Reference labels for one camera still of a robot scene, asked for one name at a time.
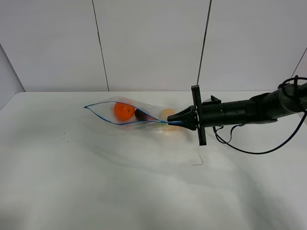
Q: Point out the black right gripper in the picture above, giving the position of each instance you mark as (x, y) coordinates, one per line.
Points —
(222, 114)

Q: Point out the clear zip bag blue seal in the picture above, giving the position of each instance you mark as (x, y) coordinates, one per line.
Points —
(102, 121)

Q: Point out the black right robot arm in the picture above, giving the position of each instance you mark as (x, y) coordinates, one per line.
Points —
(290, 98)

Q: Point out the purple eggplant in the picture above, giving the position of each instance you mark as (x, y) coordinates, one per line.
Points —
(142, 116)

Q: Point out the orange fruit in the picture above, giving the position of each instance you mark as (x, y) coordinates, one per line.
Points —
(123, 112)

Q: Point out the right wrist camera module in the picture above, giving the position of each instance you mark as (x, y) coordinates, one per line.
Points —
(212, 100)

